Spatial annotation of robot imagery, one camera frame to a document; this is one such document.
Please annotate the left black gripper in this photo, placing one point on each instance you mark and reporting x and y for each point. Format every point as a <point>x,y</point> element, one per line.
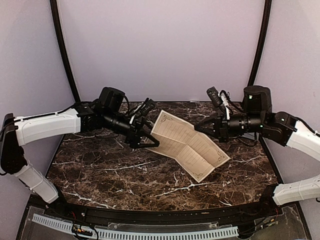
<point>134,139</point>

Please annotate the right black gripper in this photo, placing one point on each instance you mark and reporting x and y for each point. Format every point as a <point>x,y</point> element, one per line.
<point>216,118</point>

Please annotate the beige letter paper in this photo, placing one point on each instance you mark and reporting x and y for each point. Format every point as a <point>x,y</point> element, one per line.
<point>194,151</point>

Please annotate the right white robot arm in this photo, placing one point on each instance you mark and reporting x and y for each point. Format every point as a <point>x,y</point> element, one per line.
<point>256,116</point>

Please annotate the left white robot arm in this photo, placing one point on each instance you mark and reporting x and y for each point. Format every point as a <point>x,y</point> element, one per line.
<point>81,117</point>

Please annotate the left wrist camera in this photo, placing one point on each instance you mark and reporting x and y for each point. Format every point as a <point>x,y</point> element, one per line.
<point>142,110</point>

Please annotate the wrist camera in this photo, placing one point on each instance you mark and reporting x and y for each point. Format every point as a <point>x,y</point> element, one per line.
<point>219,100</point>
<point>142,110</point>

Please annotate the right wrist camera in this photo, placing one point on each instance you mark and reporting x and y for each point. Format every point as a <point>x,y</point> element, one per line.
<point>219,100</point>

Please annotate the black front rail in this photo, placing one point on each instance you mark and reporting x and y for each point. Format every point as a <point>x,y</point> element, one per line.
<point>241,214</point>

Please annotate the white slotted cable duct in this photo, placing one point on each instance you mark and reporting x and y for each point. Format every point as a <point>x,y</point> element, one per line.
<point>122,231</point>

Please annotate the right black frame post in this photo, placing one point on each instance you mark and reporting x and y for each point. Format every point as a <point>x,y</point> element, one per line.
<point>261,42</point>

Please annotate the black frame post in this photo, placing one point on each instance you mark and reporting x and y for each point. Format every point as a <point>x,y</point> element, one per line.
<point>63,50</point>
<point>261,42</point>

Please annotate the left black frame post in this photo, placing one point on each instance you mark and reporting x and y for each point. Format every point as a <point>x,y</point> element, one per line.
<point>63,50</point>

